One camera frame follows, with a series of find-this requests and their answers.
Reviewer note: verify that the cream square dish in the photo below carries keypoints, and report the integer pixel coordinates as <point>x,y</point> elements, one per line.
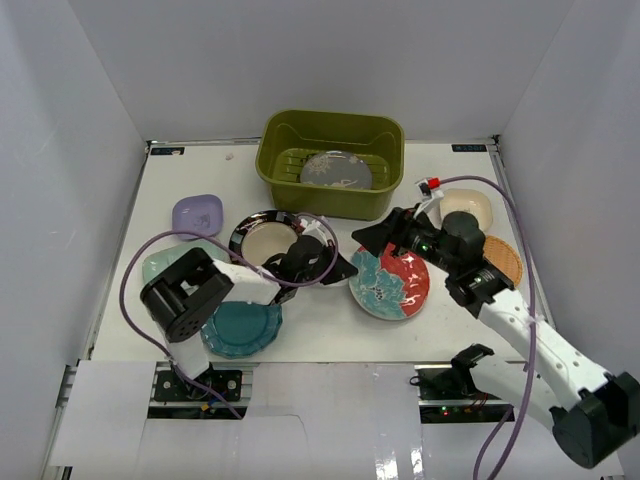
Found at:
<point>469,201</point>

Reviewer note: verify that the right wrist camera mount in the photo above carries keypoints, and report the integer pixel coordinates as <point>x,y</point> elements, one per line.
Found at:
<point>432,194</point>

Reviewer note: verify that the red and teal floral plate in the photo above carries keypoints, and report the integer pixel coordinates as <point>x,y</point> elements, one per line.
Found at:
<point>391,288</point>

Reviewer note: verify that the teal scalloped plate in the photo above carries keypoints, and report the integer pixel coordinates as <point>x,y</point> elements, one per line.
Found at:
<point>240,330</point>

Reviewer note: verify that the lavender square dish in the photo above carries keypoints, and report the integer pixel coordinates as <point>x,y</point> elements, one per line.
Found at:
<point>203,214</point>

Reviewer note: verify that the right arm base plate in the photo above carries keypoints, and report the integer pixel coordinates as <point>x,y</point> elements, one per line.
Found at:
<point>440,401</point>

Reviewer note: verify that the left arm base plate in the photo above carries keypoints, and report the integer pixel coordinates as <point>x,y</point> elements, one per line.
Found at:
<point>169,386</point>

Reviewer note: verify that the grey floral plate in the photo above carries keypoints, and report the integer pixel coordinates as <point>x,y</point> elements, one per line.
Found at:
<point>337,169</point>

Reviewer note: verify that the black rimmed beige plate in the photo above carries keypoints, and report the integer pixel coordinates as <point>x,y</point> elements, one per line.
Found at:
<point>258,243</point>

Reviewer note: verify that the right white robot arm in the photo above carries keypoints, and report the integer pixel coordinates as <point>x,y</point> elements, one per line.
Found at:
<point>589,411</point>

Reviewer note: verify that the mint green square plate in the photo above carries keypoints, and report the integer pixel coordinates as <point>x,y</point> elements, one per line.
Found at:
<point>156,263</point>

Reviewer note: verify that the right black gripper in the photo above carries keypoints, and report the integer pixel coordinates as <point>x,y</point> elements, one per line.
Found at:
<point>395,231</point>

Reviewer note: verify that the olive green plastic bin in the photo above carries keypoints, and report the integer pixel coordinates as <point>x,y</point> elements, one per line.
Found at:
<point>292,137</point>

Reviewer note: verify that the orange woven round plate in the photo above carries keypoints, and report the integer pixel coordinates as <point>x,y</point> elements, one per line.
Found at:
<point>504,257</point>

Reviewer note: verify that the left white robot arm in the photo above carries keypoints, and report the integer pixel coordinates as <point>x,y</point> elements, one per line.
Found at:
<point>191,290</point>

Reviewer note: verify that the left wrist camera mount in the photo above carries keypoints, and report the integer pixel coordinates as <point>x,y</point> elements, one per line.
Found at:
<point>312,227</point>

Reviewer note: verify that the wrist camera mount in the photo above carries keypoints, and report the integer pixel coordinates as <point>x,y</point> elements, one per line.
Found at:
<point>432,194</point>
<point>312,227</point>

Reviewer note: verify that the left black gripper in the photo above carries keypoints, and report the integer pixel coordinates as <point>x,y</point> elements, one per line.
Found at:
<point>325,263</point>

